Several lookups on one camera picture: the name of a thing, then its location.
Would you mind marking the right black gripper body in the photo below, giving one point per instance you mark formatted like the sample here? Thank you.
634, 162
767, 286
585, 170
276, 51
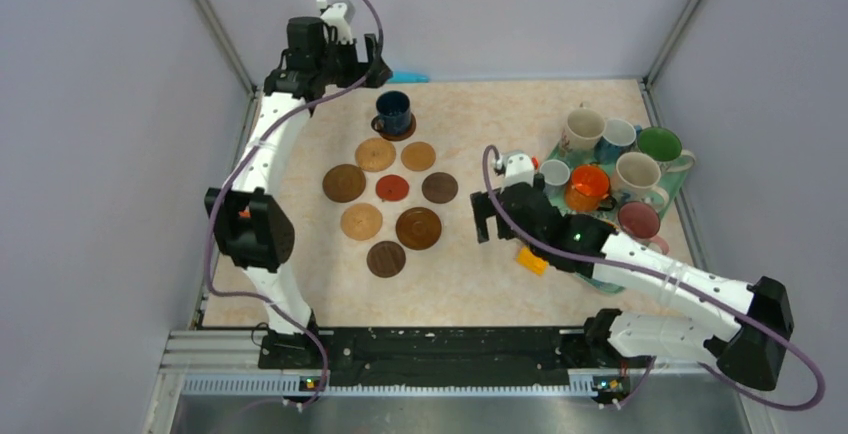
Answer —
483, 211

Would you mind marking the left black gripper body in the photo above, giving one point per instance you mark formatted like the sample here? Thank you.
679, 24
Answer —
339, 62

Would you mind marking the dark blue mug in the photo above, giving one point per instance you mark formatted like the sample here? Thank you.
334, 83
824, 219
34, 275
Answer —
393, 114

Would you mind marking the woven rattan coaster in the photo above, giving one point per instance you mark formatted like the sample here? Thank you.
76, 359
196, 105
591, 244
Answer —
375, 155

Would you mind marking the cream seashell mug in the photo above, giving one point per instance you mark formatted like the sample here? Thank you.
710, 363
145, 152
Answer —
582, 130

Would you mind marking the medium brown round coaster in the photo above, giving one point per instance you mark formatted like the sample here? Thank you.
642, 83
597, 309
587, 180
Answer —
344, 183

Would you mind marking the dark walnut coaster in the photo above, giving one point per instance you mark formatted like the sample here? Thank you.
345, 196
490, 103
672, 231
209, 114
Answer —
439, 187

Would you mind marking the light wood coaster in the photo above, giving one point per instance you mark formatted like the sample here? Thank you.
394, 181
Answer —
418, 156

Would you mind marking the red round coaster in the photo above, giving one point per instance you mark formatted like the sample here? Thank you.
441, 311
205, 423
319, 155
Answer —
392, 188

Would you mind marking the large brown wooden saucer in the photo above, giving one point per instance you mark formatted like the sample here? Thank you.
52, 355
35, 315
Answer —
418, 228

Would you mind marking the cork coaster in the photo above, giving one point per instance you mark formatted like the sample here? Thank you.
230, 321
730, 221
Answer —
361, 221

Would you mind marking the dark woven coaster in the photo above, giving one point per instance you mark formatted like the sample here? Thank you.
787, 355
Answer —
386, 259

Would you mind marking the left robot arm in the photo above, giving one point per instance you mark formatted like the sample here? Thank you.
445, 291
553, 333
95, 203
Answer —
247, 221

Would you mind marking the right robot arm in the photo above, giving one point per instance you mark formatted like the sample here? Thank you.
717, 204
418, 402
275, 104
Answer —
726, 324

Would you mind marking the orange plastic cup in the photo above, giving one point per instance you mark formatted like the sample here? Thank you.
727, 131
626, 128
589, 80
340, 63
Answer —
589, 190

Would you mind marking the small grey cup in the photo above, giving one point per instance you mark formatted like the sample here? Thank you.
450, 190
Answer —
556, 174

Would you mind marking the yellow toy block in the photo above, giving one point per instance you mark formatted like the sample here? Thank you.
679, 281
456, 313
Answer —
529, 261

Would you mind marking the green patterned tray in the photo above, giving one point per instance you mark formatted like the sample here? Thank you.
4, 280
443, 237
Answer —
671, 182

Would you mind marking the maroon pink mug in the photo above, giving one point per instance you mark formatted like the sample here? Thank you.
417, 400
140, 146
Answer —
641, 222

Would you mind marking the blue marker pen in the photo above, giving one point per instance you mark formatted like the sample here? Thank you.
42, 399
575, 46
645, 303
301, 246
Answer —
404, 77

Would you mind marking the cream large mug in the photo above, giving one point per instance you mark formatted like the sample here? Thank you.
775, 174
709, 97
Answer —
636, 177

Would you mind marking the white blue mug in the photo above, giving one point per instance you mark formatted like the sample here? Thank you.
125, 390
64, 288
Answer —
617, 138

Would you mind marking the green mug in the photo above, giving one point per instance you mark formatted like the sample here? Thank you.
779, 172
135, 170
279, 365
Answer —
666, 149

